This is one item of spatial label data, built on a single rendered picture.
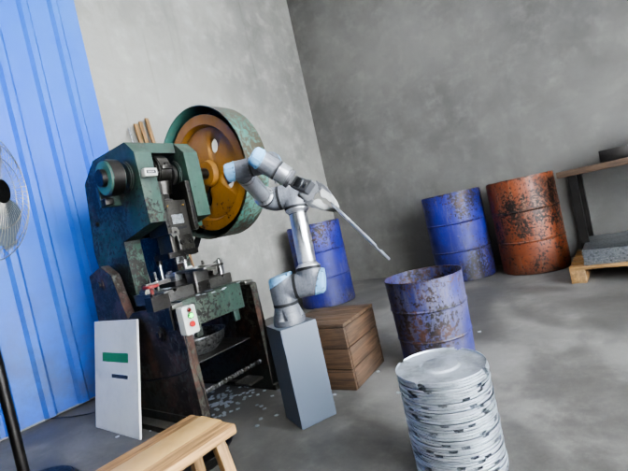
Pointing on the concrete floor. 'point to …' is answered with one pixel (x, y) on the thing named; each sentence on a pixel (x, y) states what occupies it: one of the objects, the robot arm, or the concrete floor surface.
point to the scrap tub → (430, 308)
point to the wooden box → (349, 344)
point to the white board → (118, 377)
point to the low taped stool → (179, 448)
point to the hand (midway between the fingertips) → (335, 206)
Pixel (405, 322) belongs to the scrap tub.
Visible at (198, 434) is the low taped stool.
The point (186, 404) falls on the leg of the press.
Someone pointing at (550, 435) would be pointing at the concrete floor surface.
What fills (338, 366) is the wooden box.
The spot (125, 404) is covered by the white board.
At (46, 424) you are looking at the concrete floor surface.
